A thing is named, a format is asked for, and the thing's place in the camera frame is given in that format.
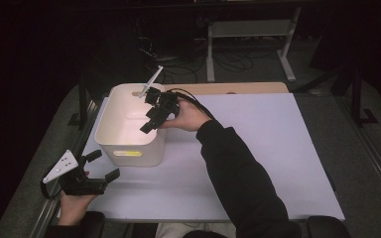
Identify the white table mat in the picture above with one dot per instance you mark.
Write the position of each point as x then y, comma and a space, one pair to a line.
264, 135

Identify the person's left hand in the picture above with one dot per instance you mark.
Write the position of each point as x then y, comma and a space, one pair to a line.
74, 203

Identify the aluminium rail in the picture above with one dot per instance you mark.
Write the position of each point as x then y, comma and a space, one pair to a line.
63, 198
373, 158

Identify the white metal desk frame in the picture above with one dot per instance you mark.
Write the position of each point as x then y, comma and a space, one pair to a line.
249, 29

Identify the person's right hand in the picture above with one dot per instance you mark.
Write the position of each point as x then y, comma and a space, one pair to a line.
188, 117

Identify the person's light trousers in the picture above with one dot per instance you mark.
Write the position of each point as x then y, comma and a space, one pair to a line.
191, 229

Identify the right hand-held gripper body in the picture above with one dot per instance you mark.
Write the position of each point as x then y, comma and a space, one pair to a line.
165, 107

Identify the white plastic storage bin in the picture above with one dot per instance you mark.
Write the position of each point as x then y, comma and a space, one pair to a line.
125, 122

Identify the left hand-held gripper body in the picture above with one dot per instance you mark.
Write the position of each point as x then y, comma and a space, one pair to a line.
81, 185

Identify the black metal stand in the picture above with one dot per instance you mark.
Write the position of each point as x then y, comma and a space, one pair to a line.
357, 99
82, 105

